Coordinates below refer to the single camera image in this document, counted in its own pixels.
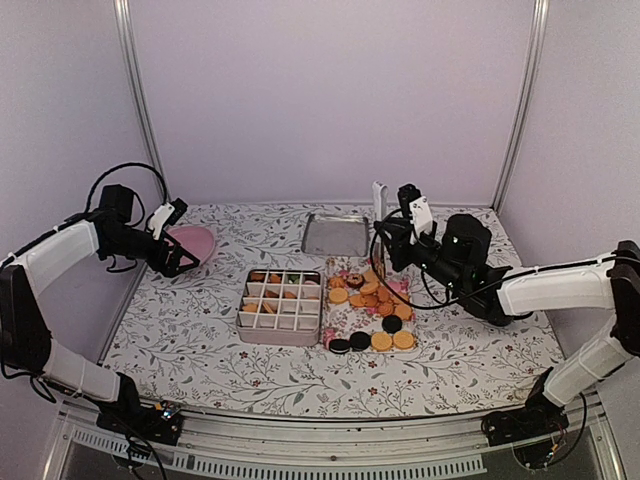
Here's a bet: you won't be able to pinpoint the black camera cable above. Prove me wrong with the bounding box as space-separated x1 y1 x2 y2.
87 162 171 211

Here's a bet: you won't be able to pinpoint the black sandwich cookie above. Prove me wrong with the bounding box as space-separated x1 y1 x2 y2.
349 331 371 351
328 339 351 355

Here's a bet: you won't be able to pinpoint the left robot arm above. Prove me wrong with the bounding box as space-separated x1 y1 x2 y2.
1 184 200 434

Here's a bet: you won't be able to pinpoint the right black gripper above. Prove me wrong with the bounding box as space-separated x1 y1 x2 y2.
375 217 465 294

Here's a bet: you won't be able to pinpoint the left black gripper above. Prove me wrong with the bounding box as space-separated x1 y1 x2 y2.
104 225 200 276

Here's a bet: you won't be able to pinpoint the black sandwich cookie left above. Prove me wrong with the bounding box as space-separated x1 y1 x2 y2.
328 339 351 355

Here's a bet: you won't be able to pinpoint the yellow round biscuit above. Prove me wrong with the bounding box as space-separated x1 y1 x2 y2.
392 331 416 350
371 332 394 352

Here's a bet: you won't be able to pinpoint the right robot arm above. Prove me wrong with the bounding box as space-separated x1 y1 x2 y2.
373 209 639 436

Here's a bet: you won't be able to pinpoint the pink plate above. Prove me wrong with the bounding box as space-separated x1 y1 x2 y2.
168 226 215 263

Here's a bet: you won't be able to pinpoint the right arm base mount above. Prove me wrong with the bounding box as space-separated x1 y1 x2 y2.
481 401 569 446

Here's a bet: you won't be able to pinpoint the silver metal tray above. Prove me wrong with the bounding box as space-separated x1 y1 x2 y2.
301 213 370 257

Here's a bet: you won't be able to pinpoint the metal serving tongs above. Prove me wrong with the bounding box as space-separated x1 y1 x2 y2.
369 180 390 281

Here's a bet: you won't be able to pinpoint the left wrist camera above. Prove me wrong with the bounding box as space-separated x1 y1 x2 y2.
146 198 188 240

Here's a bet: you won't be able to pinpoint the black sandwich cookie right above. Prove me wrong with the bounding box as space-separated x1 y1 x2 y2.
349 331 371 351

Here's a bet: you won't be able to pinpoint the pink divided cookie tin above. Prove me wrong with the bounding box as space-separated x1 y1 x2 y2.
236 269 323 347

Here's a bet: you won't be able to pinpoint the yellow round biscuit right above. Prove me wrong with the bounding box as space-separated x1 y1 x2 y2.
392 331 416 350

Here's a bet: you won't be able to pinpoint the left aluminium frame post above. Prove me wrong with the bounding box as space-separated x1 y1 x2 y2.
113 0 172 201

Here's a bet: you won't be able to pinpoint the floral cookie tray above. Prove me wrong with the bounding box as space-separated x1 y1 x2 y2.
322 257 418 354

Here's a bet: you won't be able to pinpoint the chocolate sprinkle donut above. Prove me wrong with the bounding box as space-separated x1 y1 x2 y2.
345 274 365 289

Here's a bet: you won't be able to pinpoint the right aluminium frame post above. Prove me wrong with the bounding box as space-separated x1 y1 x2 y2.
491 0 550 213

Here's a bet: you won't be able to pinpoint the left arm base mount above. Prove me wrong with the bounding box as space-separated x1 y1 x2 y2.
95 402 184 446

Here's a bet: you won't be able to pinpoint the front aluminium rail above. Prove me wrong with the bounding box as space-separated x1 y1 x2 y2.
43 392 627 479

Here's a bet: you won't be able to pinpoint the aluminium frame post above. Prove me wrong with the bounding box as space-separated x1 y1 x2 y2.
113 0 172 201
491 0 550 213

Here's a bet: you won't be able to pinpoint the yellow round biscuit left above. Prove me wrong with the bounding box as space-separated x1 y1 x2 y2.
371 332 394 352

